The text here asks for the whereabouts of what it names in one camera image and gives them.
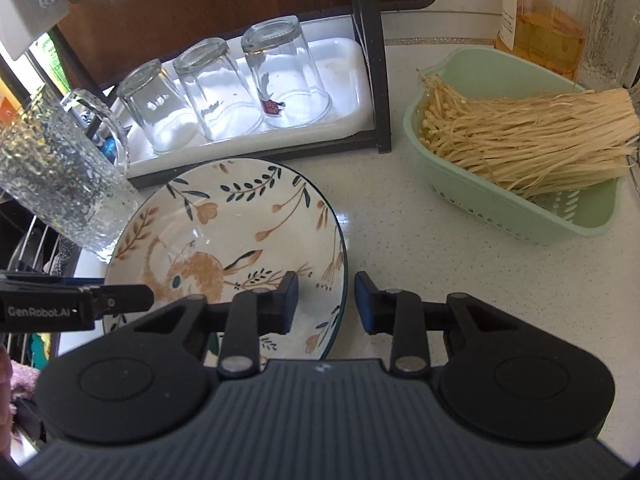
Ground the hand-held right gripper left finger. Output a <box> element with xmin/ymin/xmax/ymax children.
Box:
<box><xmin>102</xmin><ymin>271</ymin><xmax>300</xmax><ymax>379</ymax></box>

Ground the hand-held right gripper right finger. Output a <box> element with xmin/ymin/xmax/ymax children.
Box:
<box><xmin>354</xmin><ymin>271</ymin><xmax>546</xmax><ymax>379</ymax></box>

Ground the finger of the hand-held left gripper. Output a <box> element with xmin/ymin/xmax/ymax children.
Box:
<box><xmin>92</xmin><ymin>284</ymin><xmax>155</xmax><ymax>320</ymax></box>

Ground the floral deer pattern plate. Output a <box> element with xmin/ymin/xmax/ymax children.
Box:
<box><xmin>103</xmin><ymin>157</ymin><xmax>349</xmax><ymax>361</ymax></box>

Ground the pink fuzzy cloth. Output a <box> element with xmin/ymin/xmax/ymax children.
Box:
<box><xmin>7</xmin><ymin>362</ymin><xmax>38</xmax><ymax>398</ymax></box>

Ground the textured tall glass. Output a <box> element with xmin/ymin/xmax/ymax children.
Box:
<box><xmin>0</xmin><ymin>92</ymin><xmax>146</xmax><ymax>263</ymax></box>

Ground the green plastic strainer basket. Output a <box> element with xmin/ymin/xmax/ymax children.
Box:
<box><xmin>402</xmin><ymin>46</ymin><xmax>631</xmax><ymax>246</ymax></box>

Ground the clear drinking glass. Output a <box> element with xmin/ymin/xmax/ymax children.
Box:
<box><xmin>116</xmin><ymin>58</ymin><xmax>201</xmax><ymax>155</ymax></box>
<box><xmin>172</xmin><ymin>37</ymin><xmax>263</xmax><ymax>143</ymax></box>

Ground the clear glass with red mark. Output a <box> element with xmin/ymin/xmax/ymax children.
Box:
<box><xmin>241</xmin><ymin>16</ymin><xmax>333</xmax><ymax>131</ymax></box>

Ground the white plastic tray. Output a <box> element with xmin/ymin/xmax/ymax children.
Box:
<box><xmin>107</xmin><ymin>37</ymin><xmax>376</xmax><ymax>177</ymax></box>

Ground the enoki mushroom bundle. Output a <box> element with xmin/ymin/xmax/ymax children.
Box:
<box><xmin>417</xmin><ymin>71</ymin><xmax>640</xmax><ymax>201</ymax></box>

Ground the green packet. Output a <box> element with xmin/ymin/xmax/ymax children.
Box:
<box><xmin>30</xmin><ymin>32</ymin><xmax>68</xmax><ymax>96</ymax></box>

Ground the white box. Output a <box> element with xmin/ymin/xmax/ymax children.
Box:
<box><xmin>0</xmin><ymin>0</ymin><xmax>161</xmax><ymax>58</ymax></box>

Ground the brown wooden board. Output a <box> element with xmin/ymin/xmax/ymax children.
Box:
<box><xmin>55</xmin><ymin>0</ymin><xmax>441</xmax><ymax>86</ymax></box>

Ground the cooking oil bottle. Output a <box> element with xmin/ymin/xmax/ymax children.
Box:
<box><xmin>495</xmin><ymin>0</ymin><xmax>601</xmax><ymax>81</ymax></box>

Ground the textured glass jar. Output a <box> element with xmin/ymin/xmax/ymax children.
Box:
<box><xmin>575</xmin><ymin>0</ymin><xmax>640</xmax><ymax>111</ymax></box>

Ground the wire dish rack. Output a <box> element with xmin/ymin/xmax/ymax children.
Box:
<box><xmin>0</xmin><ymin>200</ymin><xmax>96</xmax><ymax>361</ymax></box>

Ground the black metal rack frame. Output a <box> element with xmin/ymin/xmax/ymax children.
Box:
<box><xmin>47</xmin><ymin>0</ymin><xmax>393</xmax><ymax>191</ymax></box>

